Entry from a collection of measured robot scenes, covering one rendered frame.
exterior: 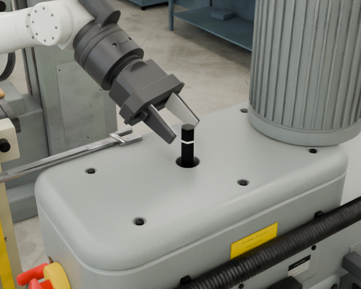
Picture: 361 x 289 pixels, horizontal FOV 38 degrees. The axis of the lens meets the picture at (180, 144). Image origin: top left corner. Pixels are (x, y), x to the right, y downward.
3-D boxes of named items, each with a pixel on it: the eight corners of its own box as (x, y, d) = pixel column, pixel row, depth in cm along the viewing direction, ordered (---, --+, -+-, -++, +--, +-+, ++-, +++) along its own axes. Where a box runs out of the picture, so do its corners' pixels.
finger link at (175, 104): (199, 119, 81) (171, 92, 82) (190, 132, 83) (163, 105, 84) (205, 116, 82) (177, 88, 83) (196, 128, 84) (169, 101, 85)
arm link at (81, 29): (68, 81, 81) (22, 32, 83) (113, 67, 89) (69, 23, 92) (97, 24, 74) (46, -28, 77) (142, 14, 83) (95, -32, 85)
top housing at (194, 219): (106, 356, 70) (96, 266, 62) (34, 246, 89) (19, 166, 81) (346, 229, 92) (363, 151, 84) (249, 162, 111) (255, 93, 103)
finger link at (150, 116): (171, 145, 79) (142, 116, 81) (179, 132, 77) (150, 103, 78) (164, 149, 78) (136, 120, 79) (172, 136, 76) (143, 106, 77)
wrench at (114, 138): (-4, 189, 75) (-5, 184, 75) (-13, 176, 78) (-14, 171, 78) (142, 140, 87) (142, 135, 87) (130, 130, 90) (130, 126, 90)
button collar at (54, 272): (61, 313, 76) (56, 283, 73) (46, 288, 80) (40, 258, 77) (74, 308, 77) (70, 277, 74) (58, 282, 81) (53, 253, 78)
